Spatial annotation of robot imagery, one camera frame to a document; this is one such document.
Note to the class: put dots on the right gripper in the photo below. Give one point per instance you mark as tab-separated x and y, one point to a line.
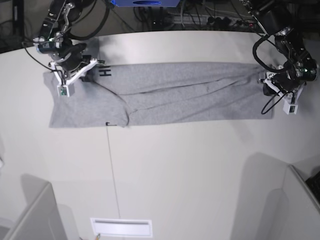
70	55

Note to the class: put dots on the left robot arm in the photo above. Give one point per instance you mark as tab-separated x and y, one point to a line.
275	19

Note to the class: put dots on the grey T-shirt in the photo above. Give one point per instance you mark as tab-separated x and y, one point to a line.
164	93

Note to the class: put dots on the white table slot plate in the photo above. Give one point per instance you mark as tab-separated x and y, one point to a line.
125	228

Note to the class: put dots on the grey partition panel left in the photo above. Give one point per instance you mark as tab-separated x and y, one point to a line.
40	219

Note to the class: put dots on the blue box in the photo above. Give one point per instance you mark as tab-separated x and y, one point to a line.
145	3

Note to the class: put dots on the grey partition panel right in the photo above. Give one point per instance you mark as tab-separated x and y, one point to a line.
292	212

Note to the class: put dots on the black keyboard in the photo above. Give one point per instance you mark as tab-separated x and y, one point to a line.
313	184

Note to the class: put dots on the grey partition panel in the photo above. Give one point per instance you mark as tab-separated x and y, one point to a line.
40	219
292	212

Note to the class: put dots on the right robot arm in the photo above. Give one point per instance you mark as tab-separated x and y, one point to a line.
56	27

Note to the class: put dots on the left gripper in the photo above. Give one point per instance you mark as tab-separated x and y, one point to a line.
280	84

